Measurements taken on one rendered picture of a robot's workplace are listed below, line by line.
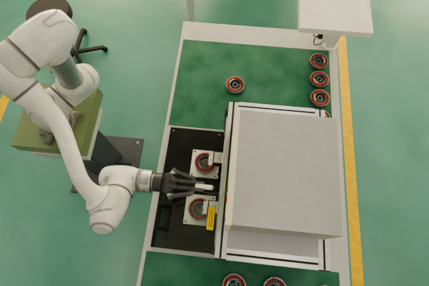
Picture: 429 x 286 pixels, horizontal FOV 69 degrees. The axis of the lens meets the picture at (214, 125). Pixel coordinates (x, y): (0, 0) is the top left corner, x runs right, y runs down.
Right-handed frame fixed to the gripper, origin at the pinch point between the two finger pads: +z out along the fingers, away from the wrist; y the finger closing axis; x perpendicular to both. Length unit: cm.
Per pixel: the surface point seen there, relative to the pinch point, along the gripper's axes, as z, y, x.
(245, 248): 18.3, 20.7, -6.5
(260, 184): 20.4, -0.3, 13.6
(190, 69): -20, -80, -43
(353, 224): 105, -7, -118
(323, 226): 42.0, 11.6, 13.6
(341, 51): 105, -161, -119
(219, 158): 4.1, -20.2, -26.1
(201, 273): 1, 33, -43
